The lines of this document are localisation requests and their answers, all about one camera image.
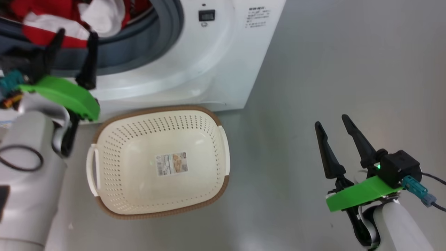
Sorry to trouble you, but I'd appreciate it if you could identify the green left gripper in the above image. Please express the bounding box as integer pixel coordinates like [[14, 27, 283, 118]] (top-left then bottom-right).
[[19, 29, 100, 157]]

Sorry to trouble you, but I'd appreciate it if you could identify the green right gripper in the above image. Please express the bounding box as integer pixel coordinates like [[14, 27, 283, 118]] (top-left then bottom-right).
[[315, 114, 401, 247]]

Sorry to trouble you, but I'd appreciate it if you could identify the red and white garment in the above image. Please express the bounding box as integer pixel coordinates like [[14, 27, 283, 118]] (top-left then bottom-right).
[[10, 0, 152, 49]]

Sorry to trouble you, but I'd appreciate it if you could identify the grey rubber door gasket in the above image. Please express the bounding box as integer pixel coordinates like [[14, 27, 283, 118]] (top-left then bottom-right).
[[0, 0, 184, 77]]

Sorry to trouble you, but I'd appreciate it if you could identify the cream basket with brown rim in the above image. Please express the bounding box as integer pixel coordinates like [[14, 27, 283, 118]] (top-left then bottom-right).
[[86, 106, 230, 220]]

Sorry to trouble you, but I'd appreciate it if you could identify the white front-load washing machine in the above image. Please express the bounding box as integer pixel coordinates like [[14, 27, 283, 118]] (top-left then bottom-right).
[[0, 0, 286, 125]]

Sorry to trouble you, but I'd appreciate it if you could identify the paper product label sticker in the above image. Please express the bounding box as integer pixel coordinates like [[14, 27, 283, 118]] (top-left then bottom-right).
[[155, 152, 189, 176]]

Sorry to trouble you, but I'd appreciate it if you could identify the teal left cable connector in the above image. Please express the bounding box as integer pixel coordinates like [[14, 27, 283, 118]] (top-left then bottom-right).
[[0, 70, 25, 99]]

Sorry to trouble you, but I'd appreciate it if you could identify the teal cable connector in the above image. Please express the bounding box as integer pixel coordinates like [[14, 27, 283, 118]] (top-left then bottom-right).
[[401, 175, 437, 207], [0, 70, 25, 99]]

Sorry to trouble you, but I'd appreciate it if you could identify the teal right cable connector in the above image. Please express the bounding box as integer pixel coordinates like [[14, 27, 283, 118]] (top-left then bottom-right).
[[401, 175, 437, 207]]

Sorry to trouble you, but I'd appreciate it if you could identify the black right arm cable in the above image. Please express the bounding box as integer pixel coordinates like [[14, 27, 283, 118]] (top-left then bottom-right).
[[420, 173, 446, 212]]

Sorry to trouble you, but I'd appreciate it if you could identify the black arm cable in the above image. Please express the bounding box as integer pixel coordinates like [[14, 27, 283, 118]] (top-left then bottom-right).
[[0, 145, 44, 172], [420, 173, 446, 212]]

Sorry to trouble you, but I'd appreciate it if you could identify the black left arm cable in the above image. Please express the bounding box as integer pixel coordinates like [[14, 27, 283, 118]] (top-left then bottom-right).
[[0, 145, 44, 172]]

